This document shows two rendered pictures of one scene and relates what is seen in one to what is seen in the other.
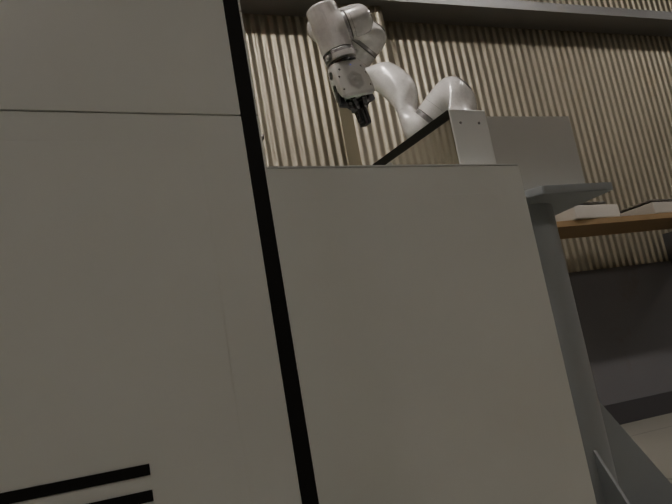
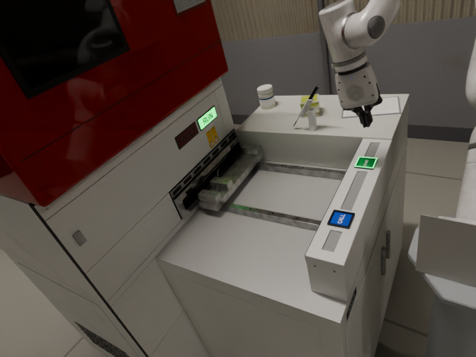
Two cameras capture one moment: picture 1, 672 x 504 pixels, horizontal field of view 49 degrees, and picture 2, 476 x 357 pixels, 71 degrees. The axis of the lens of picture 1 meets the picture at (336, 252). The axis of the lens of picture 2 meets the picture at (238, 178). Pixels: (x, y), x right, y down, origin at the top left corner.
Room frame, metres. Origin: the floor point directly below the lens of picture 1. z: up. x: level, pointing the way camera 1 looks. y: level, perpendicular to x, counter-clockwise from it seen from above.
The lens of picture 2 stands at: (1.12, -0.74, 1.58)
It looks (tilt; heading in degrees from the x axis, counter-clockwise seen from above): 33 degrees down; 68
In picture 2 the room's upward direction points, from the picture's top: 17 degrees counter-clockwise
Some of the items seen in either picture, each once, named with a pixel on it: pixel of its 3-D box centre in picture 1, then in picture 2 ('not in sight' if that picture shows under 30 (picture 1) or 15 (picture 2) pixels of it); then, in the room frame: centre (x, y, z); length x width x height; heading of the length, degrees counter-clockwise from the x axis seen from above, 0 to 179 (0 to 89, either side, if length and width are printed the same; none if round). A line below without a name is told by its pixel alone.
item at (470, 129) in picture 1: (404, 185); (355, 207); (1.67, -0.19, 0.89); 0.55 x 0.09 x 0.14; 28
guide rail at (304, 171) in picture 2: not in sight; (292, 169); (1.72, 0.18, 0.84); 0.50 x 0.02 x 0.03; 118
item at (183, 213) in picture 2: not in sight; (212, 173); (1.45, 0.34, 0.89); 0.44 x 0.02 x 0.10; 28
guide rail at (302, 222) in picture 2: not in sight; (262, 214); (1.48, 0.06, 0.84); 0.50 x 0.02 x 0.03; 118
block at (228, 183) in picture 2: not in sight; (221, 183); (1.44, 0.25, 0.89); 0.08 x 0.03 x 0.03; 118
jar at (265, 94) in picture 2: not in sight; (266, 97); (1.87, 0.52, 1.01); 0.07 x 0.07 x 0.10
